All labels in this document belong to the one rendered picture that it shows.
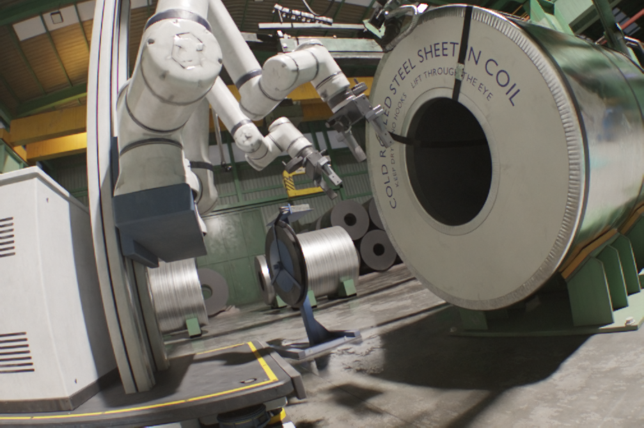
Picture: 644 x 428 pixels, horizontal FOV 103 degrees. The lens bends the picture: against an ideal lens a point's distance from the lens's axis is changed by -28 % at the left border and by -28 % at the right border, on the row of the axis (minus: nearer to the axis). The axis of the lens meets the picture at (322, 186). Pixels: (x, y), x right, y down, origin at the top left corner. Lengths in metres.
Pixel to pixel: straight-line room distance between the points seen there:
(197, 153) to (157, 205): 0.77
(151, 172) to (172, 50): 0.24
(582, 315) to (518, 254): 0.36
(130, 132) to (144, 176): 0.12
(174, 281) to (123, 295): 4.93
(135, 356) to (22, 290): 0.29
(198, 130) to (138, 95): 0.80
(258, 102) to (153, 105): 0.36
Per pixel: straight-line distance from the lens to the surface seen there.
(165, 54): 0.65
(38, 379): 0.84
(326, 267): 6.08
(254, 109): 0.98
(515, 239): 1.23
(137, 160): 0.75
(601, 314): 1.37
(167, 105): 0.68
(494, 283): 1.35
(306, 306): 2.67
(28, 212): 0.86
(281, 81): 0.86
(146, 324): 1.11
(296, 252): 2.40
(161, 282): 5.80
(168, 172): 0.73
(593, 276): 1.33
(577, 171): 1.06
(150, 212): 0.69
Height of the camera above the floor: 0.49
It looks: 14 degrees up
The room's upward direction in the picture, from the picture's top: 15 degrees counter-clockwise
